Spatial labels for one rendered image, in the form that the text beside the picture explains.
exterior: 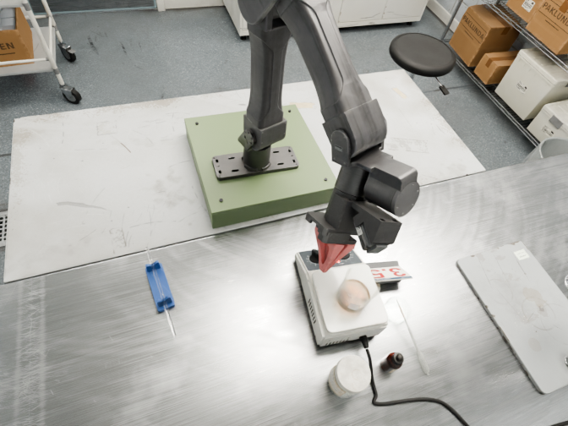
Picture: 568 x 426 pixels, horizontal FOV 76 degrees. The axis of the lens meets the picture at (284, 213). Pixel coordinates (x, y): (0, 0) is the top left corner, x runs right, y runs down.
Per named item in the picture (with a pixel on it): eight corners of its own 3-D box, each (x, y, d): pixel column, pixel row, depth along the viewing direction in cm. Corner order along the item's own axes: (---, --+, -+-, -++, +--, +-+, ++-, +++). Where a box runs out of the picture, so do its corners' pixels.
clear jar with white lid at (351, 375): (351, 360, 70) (363, 350, 63) (363, 393, 67) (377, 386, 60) (322, 369, 68) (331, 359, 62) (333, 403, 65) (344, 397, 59)
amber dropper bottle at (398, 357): (377, 367, 70) (390, 358, 64) (383, 353, 71) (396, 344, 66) (391, 376, 69) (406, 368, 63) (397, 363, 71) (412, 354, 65)
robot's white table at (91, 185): (110, 267, 169) (12, 117, 95) (341, 212, 202) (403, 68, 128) (120, 374, 145) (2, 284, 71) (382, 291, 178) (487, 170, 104)
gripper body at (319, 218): (370, 240, 62) (385, 201, 60) (322, 238, 57) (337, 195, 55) (348, 223, 68) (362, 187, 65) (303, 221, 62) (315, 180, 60)
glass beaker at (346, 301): (374, 307, 68) (390, 290, 61) (345, 322, 65) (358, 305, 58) (353, 275, 71) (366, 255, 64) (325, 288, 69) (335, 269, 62)
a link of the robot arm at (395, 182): (425, 201, 56) (436, 129, 49) (388, 226, 53) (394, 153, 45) (368, 174, 64) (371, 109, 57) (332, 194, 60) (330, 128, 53)
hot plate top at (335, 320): (309, 273, 71) (310, 271, 70) (367, 264, 73) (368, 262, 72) (326, 335, 64) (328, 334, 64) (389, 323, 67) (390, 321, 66)
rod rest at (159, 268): (145, 270, 76) (141, 262, 73) (161, 264, 77) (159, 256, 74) (158, 313, 71) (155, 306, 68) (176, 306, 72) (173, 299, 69)
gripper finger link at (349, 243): (343, 281, 64) (361, 234, 61) (309, 282, 60) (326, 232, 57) (323, 260, 69) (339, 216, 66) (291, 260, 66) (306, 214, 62)
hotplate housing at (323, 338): (292, 257, 81) (297, 239, 74) (347, 249, 84) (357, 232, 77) (319, 361, 69) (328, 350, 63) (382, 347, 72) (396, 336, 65)
